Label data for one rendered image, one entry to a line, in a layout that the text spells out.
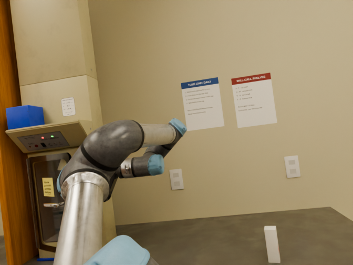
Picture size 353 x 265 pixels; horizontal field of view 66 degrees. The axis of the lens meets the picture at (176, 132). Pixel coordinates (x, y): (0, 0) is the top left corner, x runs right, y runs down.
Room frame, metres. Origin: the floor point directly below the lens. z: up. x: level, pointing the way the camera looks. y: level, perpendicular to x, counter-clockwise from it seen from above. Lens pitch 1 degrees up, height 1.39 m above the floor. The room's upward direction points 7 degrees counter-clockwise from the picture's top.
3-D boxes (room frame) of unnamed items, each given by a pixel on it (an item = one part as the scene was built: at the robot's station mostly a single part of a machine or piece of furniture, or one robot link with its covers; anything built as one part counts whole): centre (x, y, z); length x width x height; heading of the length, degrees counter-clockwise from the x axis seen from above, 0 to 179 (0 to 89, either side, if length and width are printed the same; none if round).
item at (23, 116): (1.14, 0.62, 1.56); 0.10 x 0.10 x 0.09; 82
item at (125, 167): (1.03, 0.20, 1.30); 0.08 x 0.05 x 0.08; 172
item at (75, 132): (1.13, 0.52, 1.46); 0.32 x 0.12 x 0.10; 82
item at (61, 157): (1.11, 0.53, 1.19); 0.30 x 0.01 x 0.40; 55
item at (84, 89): (1.31, 0.49, 1.33); 0.32 x 0.25 x 0.77; 82
